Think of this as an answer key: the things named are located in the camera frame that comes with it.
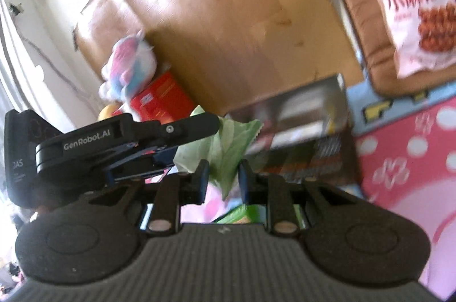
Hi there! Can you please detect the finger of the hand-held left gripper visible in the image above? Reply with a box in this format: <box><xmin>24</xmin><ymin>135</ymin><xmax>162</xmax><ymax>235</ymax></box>
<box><xmin>133</xmin><ymin>114</ymin><xmax>220</xmax><ymax>149</ymax></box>
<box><xmin>106</xmin><ymin>147</ymin><xmax>176</xmax><ymax>182</ymax></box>

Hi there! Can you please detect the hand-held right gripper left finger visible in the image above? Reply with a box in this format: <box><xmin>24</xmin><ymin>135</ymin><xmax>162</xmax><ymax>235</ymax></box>
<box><xmin>87</xmin><ymin>159</ymin><xmax>211</xmax><ymax>235</ymax></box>

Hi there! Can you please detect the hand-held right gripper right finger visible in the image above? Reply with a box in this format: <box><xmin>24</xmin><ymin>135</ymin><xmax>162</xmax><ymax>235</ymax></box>
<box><xmin>238</xmin><ymin>160</ymin><xmax>360</xmax><ymax>237</ymax></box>

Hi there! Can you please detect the pale green snack packet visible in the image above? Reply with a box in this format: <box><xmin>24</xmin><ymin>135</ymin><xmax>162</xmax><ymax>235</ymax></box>
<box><xmin>173</xmin><ymin>105</ymin><xmax>264</xmax><ymax>201</ymax></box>

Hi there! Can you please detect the black printed box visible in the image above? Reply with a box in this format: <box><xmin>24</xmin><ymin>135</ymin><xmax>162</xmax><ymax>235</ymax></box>
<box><xmin>227</xmin><ymin>74</ymin><xmax>361</xmax><ymax>186</ymax></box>

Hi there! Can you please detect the bright green packet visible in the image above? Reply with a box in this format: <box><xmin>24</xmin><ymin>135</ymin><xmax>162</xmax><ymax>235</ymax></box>
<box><xmin>217</xmin><ymin>204</ymin><xmax>265</xmax><ymax>225</ymax></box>

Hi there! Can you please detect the red gift bag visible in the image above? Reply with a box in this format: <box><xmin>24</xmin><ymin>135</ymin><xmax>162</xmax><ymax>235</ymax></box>
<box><xmin>127</xmin><ymin>71</ymin><xmax>197</xmax><ymax>124</ymax></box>

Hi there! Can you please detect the yellow plush toy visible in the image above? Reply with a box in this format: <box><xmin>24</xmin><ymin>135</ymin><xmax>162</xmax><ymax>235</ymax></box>
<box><xmin>97</xmin><ymin>104</ymin><xmax>122</xmax><ymax>121</ymax></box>

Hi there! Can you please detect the pink blue plush unicorn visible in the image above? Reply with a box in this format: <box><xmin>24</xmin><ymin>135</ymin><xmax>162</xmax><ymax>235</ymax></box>
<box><xmin>100</xmin><ymin>30</ymin><xmax>158</xmax><ymax>104</ymax></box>

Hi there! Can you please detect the wooden board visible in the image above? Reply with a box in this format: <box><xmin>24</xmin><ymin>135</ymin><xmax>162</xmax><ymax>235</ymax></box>
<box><xmin>74</xmin><ymin>0</ymin><xmax>365</xmax><ymax>118</ymax></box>

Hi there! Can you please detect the cartoon printed bed sheet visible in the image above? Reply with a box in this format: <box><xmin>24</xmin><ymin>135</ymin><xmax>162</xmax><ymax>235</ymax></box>
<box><xmin>178</xmin><ymin>81</ymin><xmax>456</xmax><ymax>301</ymax></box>

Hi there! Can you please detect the brown seat cushion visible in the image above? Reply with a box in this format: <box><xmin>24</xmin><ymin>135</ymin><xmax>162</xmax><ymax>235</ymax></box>
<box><xmin>335</xmin><ymin>0</ymin><xmax>456</xmax><ymax>96</ymax></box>

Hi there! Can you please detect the pink snack bag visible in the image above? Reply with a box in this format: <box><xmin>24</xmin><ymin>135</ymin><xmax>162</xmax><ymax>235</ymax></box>
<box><xmin>346</xmin><ymin>0</ymin><xmax>456</xmax><ymax>79</ymax></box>

